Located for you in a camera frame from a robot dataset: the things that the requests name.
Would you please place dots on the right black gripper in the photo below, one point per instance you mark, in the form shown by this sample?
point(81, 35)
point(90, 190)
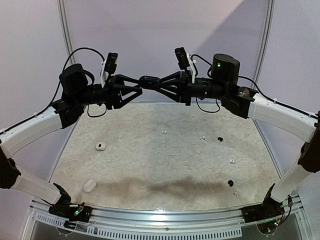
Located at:
point(186, 89)

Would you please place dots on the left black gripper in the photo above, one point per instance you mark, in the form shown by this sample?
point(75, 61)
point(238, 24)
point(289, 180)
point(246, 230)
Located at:
point(112, 94)

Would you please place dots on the black oval charging case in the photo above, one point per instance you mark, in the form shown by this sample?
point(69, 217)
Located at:
point(148, 82)

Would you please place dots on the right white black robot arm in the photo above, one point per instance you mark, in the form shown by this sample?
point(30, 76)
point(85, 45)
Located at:
point(252, 104)

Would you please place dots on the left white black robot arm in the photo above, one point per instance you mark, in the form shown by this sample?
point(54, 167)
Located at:
point(78, 90)

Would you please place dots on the small white open case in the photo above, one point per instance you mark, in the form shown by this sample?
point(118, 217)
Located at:
point(100, 146)

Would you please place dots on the white oval closed case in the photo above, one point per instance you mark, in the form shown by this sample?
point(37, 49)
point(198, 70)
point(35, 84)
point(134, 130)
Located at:
point(89, 185)

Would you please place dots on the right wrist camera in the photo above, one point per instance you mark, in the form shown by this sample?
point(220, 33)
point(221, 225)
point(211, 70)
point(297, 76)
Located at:
point(186, 63)

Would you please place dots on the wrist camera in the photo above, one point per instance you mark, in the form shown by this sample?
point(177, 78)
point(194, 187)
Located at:
point(186, 63)
point(109, 66)

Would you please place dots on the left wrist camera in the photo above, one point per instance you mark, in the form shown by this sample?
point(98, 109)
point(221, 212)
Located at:
point(109, 66)

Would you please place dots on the left aluminium frame post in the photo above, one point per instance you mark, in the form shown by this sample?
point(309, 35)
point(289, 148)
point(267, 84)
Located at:
point(64, 26)

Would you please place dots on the aluminium frame post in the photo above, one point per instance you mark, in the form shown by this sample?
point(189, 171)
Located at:
point(64, 26)
point(264, 39)

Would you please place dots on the right aluminium frame post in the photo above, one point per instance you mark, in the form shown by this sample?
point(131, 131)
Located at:
point(264, 39)

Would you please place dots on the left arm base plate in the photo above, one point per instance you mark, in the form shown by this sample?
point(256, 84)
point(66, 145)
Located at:
point(74, 212)

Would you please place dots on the white slotted cable duct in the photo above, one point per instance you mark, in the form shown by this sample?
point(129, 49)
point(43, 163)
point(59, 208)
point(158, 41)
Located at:
point(54, 228)

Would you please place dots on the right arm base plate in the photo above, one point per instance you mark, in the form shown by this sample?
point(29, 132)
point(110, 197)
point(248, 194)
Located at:
point(258, 212)

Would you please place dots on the aluminium front rail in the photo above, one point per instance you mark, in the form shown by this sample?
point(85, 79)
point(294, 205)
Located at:
point(178, 218)

